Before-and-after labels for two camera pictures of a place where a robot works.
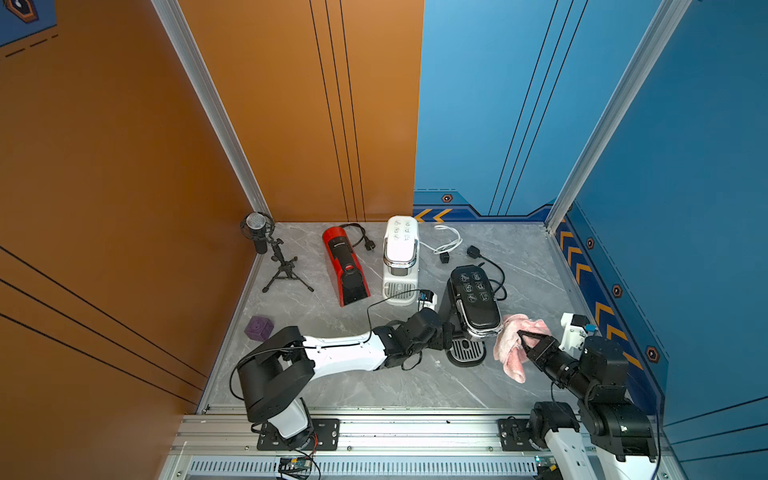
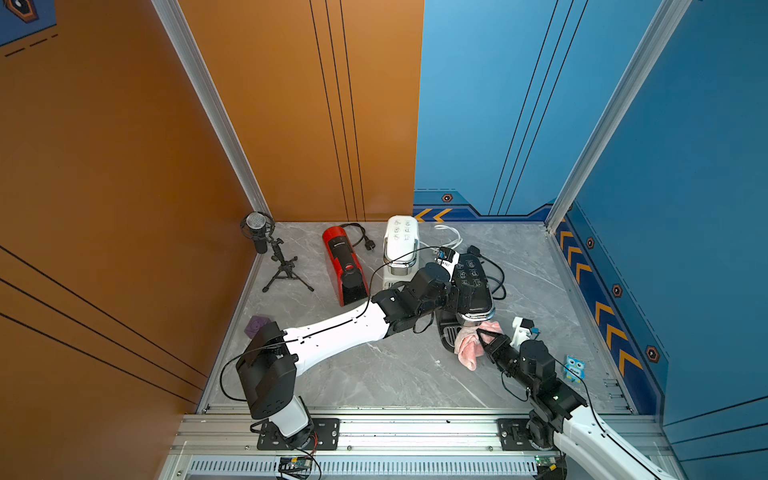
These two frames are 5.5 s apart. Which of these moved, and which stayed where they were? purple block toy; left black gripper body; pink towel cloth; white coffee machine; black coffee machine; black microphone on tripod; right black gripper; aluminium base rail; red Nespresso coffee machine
Moved: right black gripper; black coffee machine; left black gripper body; pink towel cloth
Stayed: purple block toy; aluminium base rail; red Nespresso coffee machine; black microphone on tripod; white coffee machine
